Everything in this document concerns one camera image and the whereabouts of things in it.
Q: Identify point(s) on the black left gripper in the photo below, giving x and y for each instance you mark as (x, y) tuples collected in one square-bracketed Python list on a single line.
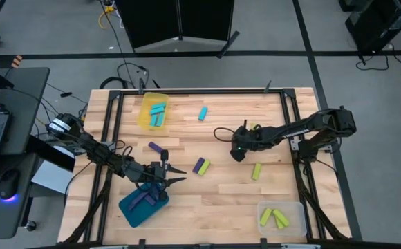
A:
[(152, 172)]

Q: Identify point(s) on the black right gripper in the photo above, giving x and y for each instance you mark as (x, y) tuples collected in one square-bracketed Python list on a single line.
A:
[(243, 140)]

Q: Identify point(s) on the purple rectangular block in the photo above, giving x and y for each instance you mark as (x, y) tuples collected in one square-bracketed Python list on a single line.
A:
[(137, 201), (156, 191), (198, 165), (150, 200), (155, 147)]

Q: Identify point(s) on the teal rectangular block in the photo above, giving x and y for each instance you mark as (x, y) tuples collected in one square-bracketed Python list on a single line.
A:
[(203, 113), (160, 119), (157, 111), (158, 105)]

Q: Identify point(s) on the teal cylinder toy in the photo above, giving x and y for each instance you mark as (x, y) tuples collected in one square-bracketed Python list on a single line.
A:
[(153, 120)]

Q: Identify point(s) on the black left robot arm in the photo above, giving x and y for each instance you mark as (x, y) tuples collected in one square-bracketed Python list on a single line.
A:
[(97, 152)]

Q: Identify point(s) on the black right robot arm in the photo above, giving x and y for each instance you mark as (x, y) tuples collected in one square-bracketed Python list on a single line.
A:
[(297, 129)]

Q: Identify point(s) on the blue plastic bin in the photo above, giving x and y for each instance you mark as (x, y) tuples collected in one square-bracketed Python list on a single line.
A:
[(138, 216)]

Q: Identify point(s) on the yellow translucent plastic bin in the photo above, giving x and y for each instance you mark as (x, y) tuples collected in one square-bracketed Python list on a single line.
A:
[(143, 103)]

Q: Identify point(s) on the black partition foot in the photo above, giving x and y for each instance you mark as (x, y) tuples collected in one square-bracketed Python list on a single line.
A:
[(229, 43)]

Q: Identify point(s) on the clear plastic bin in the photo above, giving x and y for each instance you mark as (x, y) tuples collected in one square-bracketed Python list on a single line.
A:
[(297, 228)]

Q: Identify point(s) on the grey flat box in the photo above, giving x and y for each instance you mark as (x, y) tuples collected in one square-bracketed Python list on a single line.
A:
[(50, 178)]

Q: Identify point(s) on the black partition panel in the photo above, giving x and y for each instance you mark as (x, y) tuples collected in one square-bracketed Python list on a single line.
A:
[(148, 20), (207, 17)]

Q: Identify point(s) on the black caster wheel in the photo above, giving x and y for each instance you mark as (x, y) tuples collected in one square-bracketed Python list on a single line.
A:
[(30, 226)]

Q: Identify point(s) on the black computer mouse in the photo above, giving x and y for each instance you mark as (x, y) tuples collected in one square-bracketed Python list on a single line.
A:
[(8, 181)]

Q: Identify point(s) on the black desk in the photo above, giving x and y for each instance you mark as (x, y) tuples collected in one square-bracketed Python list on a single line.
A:
[(24, 103)]

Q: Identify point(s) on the black equipment cabinet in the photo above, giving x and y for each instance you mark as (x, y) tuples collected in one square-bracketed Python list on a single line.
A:
[(380, 24)]

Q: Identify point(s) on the orange black striped tag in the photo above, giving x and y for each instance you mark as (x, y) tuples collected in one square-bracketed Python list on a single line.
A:
[(16, 61)]

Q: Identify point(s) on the black aluminium table frame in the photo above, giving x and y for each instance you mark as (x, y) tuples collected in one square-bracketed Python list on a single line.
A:
[(204, 92)]

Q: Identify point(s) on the silver partition hinge post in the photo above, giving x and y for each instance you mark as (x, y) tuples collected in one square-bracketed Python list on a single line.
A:
[(179, 20)]

